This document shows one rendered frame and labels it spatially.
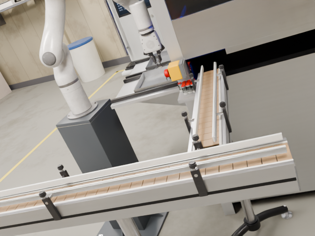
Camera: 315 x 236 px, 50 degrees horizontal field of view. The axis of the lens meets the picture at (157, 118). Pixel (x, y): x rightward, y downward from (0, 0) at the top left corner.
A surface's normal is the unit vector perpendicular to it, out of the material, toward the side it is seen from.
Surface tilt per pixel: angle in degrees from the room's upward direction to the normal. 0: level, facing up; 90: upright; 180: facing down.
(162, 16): 90
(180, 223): 0
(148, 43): 90
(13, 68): 90
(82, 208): 90
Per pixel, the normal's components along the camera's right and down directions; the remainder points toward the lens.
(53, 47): 0.20, 0.00
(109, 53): -0.35, 0.52
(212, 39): -0.15, 0.48
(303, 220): -0.34, -0.84
